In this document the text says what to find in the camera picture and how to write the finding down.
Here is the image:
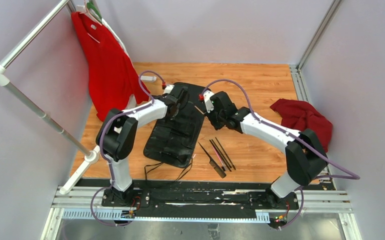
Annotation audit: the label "black comb brush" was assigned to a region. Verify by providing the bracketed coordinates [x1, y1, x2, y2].
[198, 143, 227, 179]

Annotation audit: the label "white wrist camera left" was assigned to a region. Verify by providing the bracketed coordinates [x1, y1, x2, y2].
[163, 84, 175, 94]

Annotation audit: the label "black angled brush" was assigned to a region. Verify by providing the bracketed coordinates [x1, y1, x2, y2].
[209, 139, 232, 172]

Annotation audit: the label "aluminium frame post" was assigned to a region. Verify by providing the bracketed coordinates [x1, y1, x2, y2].
[296, 0, 343, 72]

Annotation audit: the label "dark red crumpled cloth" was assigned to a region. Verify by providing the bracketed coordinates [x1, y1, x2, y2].
[270, 98, 333, 152]

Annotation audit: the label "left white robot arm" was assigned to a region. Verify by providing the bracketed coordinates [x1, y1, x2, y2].
[96, 85, 190, 207]

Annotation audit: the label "pink handled makeup brush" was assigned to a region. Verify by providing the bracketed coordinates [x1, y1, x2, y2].
[212, 145, 226, 172]

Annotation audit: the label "black makeup brush roll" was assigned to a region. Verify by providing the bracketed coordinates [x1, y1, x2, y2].
[143, 82, 206, 168]

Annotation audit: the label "red hanging shirt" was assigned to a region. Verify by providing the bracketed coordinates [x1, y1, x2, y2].
[71, 12, 149, 121]

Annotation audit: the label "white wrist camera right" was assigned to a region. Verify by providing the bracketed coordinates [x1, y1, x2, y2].
[199, 90, 214, 113]

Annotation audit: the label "green white hangers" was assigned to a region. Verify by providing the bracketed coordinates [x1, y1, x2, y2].
[75, 0, 103, 25]

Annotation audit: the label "thin black eyeliner brush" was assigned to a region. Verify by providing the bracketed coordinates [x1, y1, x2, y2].
[215, 137, 237, 170]

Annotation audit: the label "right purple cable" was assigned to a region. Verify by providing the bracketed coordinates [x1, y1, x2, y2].
[198, 79, 361, 229]

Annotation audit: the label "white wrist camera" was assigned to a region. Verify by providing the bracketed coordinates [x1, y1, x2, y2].
[199, 90, 214, 113]
[163, 84, 175, 94]

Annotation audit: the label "metal clothes rack pole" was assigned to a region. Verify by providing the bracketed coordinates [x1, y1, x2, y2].
[0, 0, 98, 195]

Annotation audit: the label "black tie cord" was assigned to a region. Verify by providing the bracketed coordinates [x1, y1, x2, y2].
[144, 158, 193, 190]

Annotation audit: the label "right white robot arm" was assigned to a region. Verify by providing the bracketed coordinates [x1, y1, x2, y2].
[200, 90, 328, 209]

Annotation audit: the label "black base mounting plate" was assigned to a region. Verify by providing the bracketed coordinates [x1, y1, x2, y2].
[100, 180, 300, 219]

